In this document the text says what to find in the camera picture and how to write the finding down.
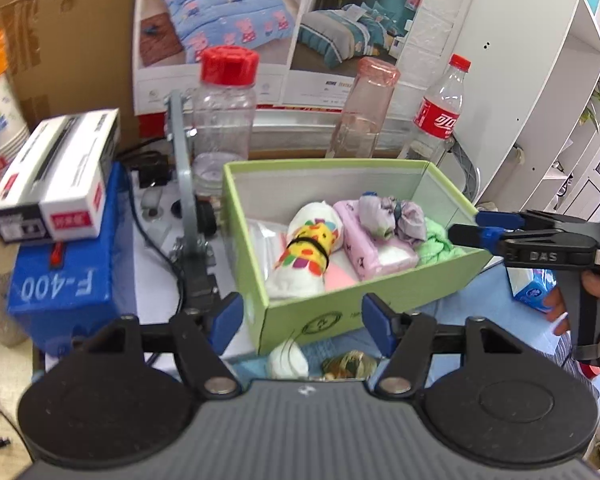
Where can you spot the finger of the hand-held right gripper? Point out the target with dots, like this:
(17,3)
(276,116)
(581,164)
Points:
(500,220)
(492,241)

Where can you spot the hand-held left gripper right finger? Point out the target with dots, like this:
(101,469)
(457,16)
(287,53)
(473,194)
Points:
(380,322)

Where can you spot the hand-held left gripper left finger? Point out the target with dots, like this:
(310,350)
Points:
(228,317)

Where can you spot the green cardboard box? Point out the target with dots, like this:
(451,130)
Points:
(320,312)

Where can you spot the pink sponge block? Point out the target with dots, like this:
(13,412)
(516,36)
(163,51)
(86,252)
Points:
(337,277)

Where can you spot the pink tissue packet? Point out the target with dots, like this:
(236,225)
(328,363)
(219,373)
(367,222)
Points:
(365,252)

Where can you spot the clear zip bag pack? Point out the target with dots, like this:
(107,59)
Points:
(264,250)

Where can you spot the white printed cloth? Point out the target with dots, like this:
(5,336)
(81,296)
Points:
(305,245)

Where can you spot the grey printed cloth bundle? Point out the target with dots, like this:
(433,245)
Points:
(380,215)

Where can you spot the person's right hand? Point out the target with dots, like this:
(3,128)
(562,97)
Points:
(559,312)

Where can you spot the blue tissue pack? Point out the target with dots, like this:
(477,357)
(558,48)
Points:
(530,285)

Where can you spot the brown green patterned cloth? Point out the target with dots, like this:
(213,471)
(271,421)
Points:
(350,365)

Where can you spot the blue printed tablecloth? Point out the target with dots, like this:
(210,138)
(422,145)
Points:
(480,305)

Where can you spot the red label cola bottle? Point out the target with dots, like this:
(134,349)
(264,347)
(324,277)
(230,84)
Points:
(437,120)

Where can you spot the white shelf unit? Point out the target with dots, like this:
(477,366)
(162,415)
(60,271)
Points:
(520,85)

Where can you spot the green potted plant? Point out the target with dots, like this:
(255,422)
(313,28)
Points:
(594,105)

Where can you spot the blue machine box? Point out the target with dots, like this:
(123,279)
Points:
(65,290)

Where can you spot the pink transparent bottle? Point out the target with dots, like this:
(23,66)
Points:
(362,110)

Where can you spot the red cap clear jar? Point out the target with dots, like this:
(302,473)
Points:
(225,120)

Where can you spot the black and white carton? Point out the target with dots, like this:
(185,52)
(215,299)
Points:
(55,160)

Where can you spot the brown cardboard sheet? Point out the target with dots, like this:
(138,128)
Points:
(80,20)

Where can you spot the grey metal bracket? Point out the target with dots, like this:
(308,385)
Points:
(467,165)
(187,185)

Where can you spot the wall poster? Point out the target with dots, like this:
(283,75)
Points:
(230,10)

